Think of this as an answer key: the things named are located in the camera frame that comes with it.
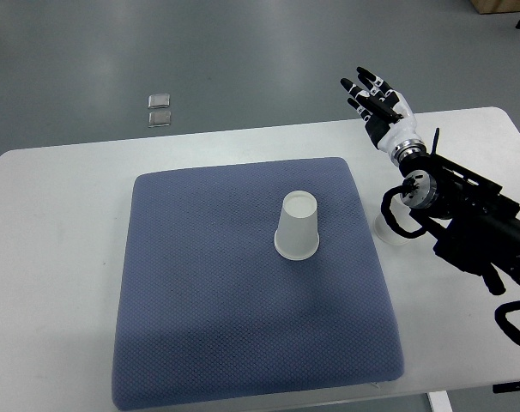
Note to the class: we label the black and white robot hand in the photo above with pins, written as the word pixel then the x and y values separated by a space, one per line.
pixel 389 120

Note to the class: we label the white paper cup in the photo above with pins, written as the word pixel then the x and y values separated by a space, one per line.
pixel 296 237
pixel 386 234

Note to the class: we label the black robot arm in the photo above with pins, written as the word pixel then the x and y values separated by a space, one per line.
pixel 476 228

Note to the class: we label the wooden furniture corner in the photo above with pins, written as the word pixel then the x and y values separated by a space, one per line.
pixel 496 6

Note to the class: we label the white paper cup on cushion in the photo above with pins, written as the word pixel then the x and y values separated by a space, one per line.
pixel 296 237

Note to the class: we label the lower metal floor plate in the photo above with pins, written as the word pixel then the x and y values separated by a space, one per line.
pixel 159 119

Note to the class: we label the metal floor plate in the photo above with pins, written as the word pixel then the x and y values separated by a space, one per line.
pixel 156 101
pixel 159 119

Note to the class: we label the upper metal floor plate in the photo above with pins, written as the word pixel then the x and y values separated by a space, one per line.
pixel 156 101

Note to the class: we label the blue mesh cushion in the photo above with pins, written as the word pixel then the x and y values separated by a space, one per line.
pixel 210 310

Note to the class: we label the white table leg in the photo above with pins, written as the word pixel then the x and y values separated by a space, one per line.
pixel 439 401

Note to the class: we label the black table control panel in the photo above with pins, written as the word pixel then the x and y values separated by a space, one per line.
pixel 506 387

